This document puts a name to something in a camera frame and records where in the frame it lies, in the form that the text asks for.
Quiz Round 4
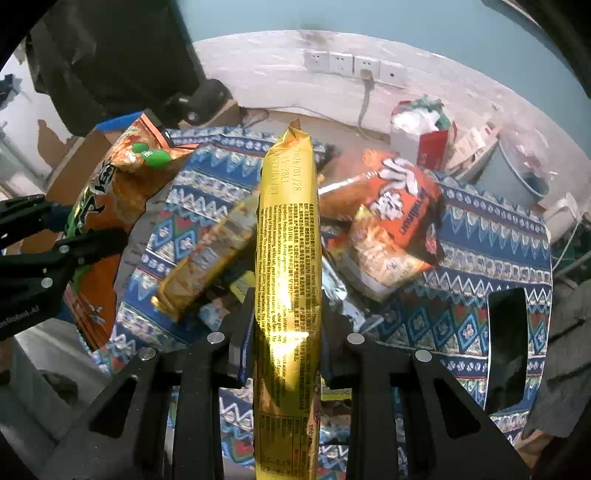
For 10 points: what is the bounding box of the golden long chips pack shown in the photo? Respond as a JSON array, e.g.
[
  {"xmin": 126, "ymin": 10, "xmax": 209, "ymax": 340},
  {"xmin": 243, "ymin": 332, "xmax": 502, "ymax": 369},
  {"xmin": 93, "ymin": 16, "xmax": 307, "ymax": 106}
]
[{"xmin": 151, "ymin": 189, "xmax": 259, "ymax": 321}]

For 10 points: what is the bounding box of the black phone on bed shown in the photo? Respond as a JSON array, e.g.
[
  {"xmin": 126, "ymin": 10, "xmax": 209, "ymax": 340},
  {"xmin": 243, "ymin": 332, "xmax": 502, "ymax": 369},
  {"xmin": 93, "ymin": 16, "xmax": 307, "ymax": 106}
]
[{"xmin": 485, "ymin": 288, "xmax": 528, "ymax": 415}]

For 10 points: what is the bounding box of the grey plug with cable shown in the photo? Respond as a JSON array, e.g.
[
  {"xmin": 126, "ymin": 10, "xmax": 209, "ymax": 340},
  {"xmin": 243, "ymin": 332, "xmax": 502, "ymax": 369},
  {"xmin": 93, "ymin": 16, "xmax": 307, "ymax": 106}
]
[{"xmin": 356, "ymin": 69, "xmax": 389, "ymax": 144}]

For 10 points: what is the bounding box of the orange crispy snack bag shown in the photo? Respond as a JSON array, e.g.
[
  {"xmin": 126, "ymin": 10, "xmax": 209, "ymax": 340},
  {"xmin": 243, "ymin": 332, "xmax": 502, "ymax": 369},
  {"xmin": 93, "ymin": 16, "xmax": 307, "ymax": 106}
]
[{"xmin": 327, "ymin": 206, "xmax": 432, "ymax": 302}]

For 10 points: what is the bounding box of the white wall socket strip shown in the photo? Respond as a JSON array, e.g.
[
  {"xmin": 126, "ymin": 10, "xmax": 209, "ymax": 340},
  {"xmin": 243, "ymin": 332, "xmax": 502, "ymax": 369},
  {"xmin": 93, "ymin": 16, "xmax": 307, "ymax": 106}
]
[{"xmin": 304, "ymin": 50, "xmax": 407, "ymax": 88}]

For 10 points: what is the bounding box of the grey-blue waste bin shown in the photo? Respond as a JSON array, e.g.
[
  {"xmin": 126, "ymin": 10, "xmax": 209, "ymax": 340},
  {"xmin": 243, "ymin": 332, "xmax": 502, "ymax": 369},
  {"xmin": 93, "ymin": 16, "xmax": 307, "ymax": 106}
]
[{"xmin": 475, "ymin": 138, "xmax": 550, "ymax": 209}]

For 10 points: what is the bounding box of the white red paper bag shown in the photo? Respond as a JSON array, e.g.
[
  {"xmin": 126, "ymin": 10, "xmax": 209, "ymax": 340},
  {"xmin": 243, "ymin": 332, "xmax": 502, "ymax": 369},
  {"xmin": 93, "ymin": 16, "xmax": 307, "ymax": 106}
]
[{"xmin": 390, "ymin": 95, "xmax": 457, "ymax": 171}]

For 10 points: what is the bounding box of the yellow long snack pack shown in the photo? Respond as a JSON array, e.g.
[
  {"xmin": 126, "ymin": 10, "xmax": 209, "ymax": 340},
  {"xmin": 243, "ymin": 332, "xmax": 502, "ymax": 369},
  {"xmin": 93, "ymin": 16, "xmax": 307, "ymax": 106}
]
[{"xmin": 253, "ymin": 121, "xmax": 322, "ymax": 479}]

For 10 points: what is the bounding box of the black orange noodle snack bag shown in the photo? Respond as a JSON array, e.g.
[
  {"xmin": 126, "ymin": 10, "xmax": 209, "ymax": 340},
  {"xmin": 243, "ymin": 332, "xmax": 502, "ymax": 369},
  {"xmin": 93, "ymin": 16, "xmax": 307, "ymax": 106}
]
[{"xmin": 318, "ymin": 149, "xmax": 445, "ymax": 266}]

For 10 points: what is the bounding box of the small brown cardboard box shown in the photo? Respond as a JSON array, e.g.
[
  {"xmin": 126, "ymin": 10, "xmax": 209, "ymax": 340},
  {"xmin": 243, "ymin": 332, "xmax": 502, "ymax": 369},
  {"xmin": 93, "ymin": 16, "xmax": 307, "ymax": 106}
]
[{"xmin": 178, "ymin": 100, "xmax": 245, "ymax": 130}]

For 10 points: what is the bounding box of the orange green-label snack bag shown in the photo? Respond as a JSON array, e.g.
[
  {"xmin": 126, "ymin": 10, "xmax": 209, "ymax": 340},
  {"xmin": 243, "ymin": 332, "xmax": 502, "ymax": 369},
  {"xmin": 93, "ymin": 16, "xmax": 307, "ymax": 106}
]
[{"xmin": 65, "ymin": 110, "xmax": 195, "ymax": 351}]

